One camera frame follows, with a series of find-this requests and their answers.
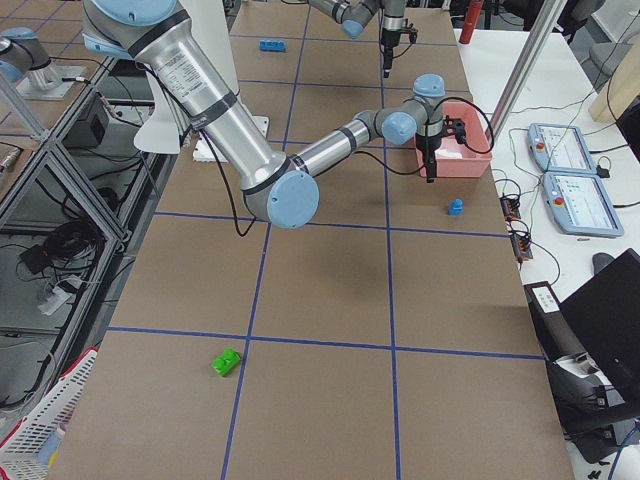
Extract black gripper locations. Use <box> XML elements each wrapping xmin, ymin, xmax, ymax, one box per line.
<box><xmin>417</xmin><ymin>134</ymin><xmax>441</xmax><ymax>183</ymax></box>
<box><xmin>380</xmin><ymin>28</ymin><xmax>403</xmax><ymax>78</ymax></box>

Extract small blue block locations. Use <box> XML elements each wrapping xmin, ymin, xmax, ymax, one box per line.
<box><xmin>448</xmin><ymin>198</ymin><xmax>464</xmax><ymax>216</ymax></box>

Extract long blue block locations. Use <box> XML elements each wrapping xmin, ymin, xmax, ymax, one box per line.
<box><xmin>258</xmin><ymin>39</ymin><xmax>287</xmax><ymax>53</ymax></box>

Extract green block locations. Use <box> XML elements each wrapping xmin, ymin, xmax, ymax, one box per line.
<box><xmin>210</xmin><ymin>348</ymin><xmax>242</xmax><ymax>377</ymax></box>

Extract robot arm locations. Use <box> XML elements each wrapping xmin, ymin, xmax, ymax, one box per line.
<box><xmin>309</xmin><ymin>0</ymin><xmax>415</xmax><ymax>78</ymax></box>
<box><xmin>82</xmin><ymin>1</ymin><xmax>445</xmax><ymax>229</ymax></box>

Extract pink plastic box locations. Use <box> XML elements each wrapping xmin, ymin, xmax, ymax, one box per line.
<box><xmin>435</xmin><ymin>101</ymin><xmax>493</xmax><ymax>178</ymax></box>

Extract red cylinder bottle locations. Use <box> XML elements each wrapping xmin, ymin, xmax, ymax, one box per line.
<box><xmin>459</xmin><ymin>0</ymin><xmax>484</xmax><ymax>45</ymax></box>

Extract upper teach pendant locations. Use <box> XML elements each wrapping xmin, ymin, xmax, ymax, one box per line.
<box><xmin>527</xmin><ymin>123</ymin><xmax>596</xmax><ymax>173</ymax></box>

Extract teach pendant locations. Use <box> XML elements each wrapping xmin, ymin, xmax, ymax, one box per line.
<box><xmin>542</xmin><ymin>171</ymin><xmax>624</xmax><ymax>238</ymax></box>
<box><xmin>527</xmin><ymin>123</ymin><xmax>596</xmax><ymax>173</ymax></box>

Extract lower teach pendant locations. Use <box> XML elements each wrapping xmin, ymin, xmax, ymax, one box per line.
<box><xmin>542</xmin><ymin>171</ymin><xmax>624</xmax><ymax>238</ymax></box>

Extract black laptop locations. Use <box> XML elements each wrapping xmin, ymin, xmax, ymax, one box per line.
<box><xmin>560</xmin><ymin>248</ymin><xmax>639</xmax><ymax>401</ymax></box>

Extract white plastic basket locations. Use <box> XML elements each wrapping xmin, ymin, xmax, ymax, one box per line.
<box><xmin>1</xmin><ymin>347</ymin><xmax>98</xmax><ymax>479</ymax></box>

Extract aluminium frame post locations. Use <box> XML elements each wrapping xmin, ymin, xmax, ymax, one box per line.
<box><xmin>491</xmin><ymin>0</ymin><xmax>567</xmax><ymax>138</ymax></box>

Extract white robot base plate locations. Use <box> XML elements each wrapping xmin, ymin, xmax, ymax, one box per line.
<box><xmin>193</xmin><ymin>130</ymin><xmax>245</xmax><ymax>163</ymax></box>

